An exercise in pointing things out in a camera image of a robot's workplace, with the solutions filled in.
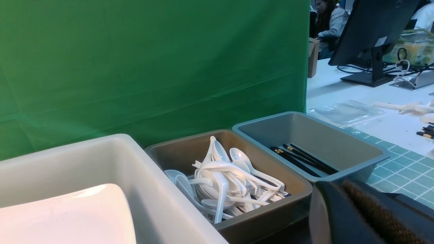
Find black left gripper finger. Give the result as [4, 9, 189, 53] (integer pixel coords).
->
[309, 179, 434, 244]

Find white ceramic soup spoon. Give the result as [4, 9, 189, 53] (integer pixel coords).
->
[200, 161, 285, 192]

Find white square rice plate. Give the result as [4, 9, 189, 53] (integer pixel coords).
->
[0, 184, 137, 244]

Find blue-grey plastic chopstick bin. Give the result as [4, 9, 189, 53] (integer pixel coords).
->
[232, 111, 390, 183]

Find black chopsticks in bin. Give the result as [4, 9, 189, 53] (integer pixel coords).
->
[270, 143, 339, 178]

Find brown plastic spoon bin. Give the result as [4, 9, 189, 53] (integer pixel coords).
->
[145, 129, 312, 244]

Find clear plastic bag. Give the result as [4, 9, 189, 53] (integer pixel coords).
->
[307, 100, 386, 127]

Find loose chopsticks on desk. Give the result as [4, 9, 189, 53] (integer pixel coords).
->
[416, 123, 434, 140]

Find pile of white soup spoons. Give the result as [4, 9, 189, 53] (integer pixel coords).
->
[164, 136, 290, 224]

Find white crumpled items on desk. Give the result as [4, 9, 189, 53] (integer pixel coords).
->
[373, 100, 434, 115]

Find cardboard box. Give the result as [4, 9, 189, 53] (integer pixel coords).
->
[307, 38, 320, 78]

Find clear container yellow contents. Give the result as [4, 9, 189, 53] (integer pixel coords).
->
[383, 29, 434, 66]

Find large white plastic tub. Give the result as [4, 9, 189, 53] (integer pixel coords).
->
[0, 134, 226, 244]

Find black computer monitor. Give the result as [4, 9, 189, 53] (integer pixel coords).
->
[328, 0, 419, 87]

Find seated person grey jacket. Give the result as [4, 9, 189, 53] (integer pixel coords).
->
[314, 0, 349, 60]

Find green backdrop cloth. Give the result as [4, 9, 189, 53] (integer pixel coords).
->
[0, 0, 310, 160]

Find tangled desk cables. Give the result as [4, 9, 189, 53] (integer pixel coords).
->
[336, 47, 434, 85]

